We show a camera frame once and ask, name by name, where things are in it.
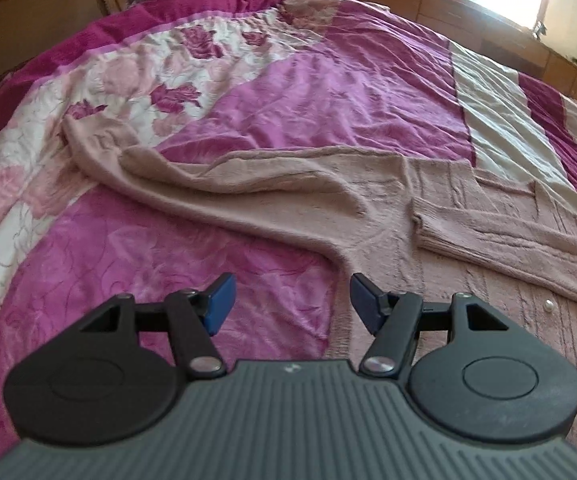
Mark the striped pink magenta bedspread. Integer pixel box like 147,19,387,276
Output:
0,0,577,455

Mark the long wooden low cabinet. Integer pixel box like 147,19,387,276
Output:
360,0,577,101

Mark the magenta pillow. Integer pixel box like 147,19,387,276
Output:
0,0,282,131

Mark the pink knitted sweater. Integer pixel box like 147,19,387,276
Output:
60,112,577,466

